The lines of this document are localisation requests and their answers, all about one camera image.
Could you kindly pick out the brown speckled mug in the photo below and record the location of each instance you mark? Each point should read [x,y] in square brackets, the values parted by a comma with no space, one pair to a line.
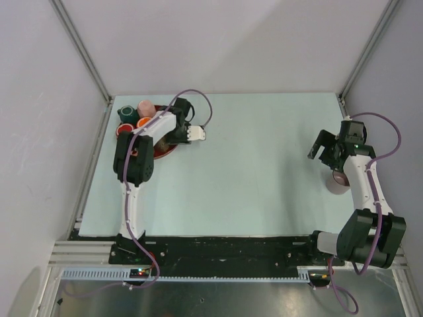
[162,145]

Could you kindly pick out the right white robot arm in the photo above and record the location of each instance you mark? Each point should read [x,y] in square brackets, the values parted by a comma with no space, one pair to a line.
[373,234]

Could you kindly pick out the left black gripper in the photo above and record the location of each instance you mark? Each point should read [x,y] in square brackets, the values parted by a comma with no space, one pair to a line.
[182,140]

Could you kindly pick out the aluminium frame rail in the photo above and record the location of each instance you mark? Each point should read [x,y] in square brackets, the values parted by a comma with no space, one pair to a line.
[80,254]

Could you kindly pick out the red round tray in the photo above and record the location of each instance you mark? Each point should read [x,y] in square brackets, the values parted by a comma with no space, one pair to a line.
[157,128]

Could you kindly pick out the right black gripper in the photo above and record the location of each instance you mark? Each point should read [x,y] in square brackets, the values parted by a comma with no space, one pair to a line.
[326,139]

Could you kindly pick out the grey cable duct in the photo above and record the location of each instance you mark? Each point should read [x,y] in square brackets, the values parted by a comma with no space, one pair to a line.
[127,274]

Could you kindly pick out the red mug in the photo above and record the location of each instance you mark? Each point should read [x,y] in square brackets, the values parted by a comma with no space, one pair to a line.
[124,127]

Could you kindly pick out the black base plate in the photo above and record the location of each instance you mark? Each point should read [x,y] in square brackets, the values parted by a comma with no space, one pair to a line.
[220,257]

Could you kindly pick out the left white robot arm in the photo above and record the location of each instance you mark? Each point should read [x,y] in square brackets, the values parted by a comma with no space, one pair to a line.
[133,164]

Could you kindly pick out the mauve pink mug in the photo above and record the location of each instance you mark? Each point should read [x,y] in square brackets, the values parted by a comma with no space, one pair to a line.
[337,183]

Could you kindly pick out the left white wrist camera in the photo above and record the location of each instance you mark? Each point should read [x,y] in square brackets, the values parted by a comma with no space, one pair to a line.
[195,133]

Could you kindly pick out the large orange mug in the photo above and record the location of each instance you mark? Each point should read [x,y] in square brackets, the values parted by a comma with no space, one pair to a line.
[142,121]

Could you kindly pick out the dark green mug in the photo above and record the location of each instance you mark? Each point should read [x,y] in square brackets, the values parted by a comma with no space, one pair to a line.
[128,114]

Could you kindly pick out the light pink tall mug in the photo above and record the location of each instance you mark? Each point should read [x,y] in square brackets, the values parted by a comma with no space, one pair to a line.
[145,108]

